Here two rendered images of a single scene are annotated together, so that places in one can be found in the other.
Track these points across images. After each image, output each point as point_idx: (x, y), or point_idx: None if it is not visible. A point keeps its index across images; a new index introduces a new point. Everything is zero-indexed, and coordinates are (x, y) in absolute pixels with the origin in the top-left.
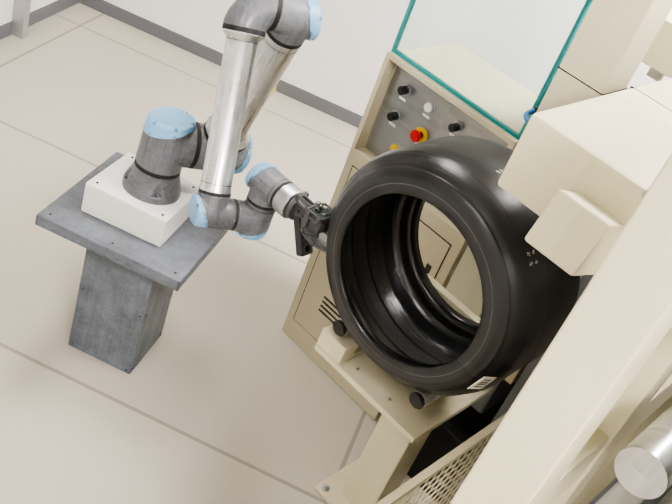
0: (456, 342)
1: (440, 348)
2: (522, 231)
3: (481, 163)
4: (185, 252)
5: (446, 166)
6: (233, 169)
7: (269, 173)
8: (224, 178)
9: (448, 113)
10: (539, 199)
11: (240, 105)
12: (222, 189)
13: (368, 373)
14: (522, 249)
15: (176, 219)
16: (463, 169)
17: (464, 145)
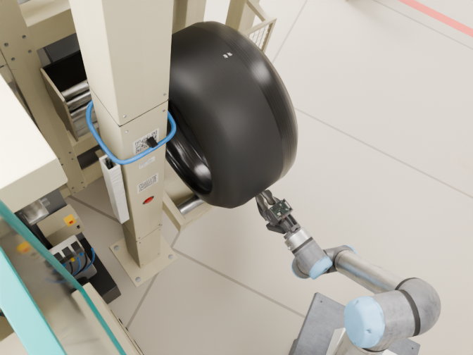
0: (170, 148)
1: (180, 151)
2: (215, 24)
3: (242, 60)
4: (316, 328)
5: (267, 64)
6: (345, 260)
7: (320, 252)
8: (348, 253)
9: None
10: None
11: (373, 268)
12: (345, 251)
13: None
14: (214, 21)
15: (332, 349)
16: (258, 55)
17: (245, 92)
